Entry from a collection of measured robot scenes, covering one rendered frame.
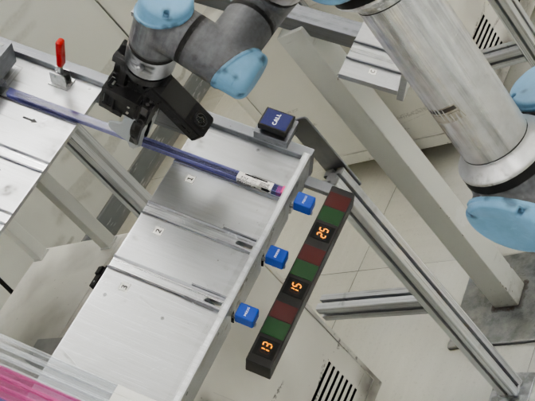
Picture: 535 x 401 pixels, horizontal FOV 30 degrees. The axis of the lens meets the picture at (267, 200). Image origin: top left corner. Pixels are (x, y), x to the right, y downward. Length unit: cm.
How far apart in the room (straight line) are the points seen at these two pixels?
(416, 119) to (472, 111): 152
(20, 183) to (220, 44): 45
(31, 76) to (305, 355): 77
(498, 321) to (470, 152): 107
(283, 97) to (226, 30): 143
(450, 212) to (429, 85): 94
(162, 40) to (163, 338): 42
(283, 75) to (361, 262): 55
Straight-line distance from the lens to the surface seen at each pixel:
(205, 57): 136
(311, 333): 204
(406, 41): 108
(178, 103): 151
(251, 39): 138
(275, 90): 278
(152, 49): 140
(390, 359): 233
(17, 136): 169
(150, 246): 154
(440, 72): 110
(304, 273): 152
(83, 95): 173
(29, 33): 374
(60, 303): 213
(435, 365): 224
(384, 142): 192
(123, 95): 152
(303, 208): 157
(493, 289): 218
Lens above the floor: 146
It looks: 27 degrees down
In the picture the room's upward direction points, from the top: 42 degrees counter-clockwise
